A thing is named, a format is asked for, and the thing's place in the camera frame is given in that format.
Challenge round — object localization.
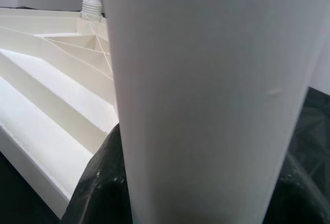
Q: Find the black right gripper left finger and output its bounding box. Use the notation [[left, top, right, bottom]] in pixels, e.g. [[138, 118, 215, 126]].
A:
[[60, 123, 134, 224]]

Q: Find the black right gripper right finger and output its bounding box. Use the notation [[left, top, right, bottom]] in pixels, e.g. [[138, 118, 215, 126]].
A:
[[264, 155, 330, 224]]

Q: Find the white plastic table top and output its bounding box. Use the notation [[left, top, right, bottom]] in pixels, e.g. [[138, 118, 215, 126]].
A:
[[0, 7, 122, 221]]

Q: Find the black cloth table cover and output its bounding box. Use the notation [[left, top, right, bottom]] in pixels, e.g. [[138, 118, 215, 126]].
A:
[[0, 86, 330, 224]]

